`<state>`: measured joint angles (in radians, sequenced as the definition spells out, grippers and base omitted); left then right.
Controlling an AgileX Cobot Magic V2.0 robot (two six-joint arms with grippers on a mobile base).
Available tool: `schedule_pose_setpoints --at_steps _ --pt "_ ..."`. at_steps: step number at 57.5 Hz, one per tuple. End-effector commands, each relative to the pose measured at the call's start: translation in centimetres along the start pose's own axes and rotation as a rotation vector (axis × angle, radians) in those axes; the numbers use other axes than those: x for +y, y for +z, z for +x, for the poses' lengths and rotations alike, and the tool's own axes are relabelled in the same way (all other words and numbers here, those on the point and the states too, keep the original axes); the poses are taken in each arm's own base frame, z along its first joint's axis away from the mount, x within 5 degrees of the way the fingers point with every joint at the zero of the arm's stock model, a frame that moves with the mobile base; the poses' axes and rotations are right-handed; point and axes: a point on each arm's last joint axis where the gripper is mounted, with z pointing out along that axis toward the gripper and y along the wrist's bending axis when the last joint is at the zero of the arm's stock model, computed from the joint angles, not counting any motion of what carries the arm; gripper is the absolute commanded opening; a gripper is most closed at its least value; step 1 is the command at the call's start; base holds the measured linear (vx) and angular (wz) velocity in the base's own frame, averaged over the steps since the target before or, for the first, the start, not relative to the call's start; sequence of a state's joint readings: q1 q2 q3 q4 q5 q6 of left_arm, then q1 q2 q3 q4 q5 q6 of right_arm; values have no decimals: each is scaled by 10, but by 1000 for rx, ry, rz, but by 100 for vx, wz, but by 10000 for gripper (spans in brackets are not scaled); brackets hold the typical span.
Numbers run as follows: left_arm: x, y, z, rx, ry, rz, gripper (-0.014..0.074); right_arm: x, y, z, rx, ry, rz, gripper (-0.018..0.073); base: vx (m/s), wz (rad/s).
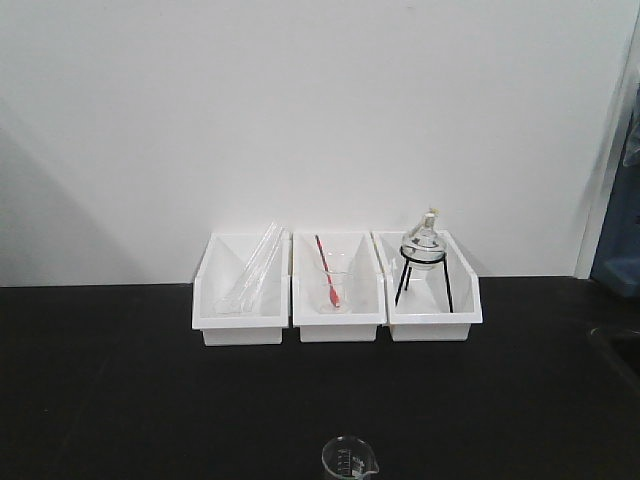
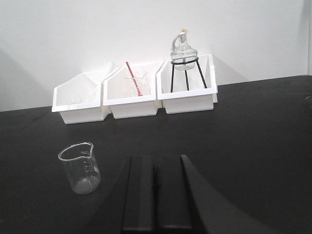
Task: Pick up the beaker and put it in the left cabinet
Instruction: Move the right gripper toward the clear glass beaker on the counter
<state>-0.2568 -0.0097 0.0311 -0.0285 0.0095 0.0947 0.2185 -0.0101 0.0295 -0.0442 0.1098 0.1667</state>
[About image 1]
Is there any clear glass beaker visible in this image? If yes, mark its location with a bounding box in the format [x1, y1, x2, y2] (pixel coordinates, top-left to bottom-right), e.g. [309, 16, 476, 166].
[321, 435, 380, 480]

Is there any glass alcohol lamp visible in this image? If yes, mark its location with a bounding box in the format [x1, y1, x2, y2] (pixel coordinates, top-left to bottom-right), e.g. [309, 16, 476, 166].
[400, 209, 446, 270]

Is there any glass tubes bundle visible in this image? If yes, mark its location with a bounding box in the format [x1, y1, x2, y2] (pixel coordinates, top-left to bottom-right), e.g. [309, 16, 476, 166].
[215, 222, 284, 315]

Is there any red black dropper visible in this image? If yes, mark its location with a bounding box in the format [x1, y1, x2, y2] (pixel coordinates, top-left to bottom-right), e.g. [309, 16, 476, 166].
[314, 234, 341, 308]

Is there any small glass beaker in bin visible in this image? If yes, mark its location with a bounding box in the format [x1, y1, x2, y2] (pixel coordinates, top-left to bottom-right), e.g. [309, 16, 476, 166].
[319, 271, 350, 314]

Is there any left white plastic bin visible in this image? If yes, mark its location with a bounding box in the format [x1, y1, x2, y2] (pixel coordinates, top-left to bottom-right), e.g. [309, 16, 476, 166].
[192, 231, 291, 346]

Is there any blue cabinet at right edge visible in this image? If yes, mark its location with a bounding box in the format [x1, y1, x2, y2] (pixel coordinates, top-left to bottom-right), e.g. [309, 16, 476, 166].
[591, 91, 639, 299]

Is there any right white plastic bin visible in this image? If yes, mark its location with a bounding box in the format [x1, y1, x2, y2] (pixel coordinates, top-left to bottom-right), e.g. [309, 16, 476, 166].
[372, 230, 483, 342]

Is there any white plastic bin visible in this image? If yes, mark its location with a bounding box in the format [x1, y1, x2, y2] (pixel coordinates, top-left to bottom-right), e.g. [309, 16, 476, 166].
[292, 231, 386, 343]
[192, 231, 291, 346]
[372, 230, 483, 342]

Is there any middle white plastic bin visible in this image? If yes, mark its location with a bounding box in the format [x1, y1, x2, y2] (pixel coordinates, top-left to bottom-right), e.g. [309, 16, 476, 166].
[292, 231, 386, 343]

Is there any black wire tripod stand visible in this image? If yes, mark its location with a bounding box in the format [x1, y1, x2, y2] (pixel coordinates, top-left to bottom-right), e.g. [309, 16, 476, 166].
[394, 247, 454, 313]

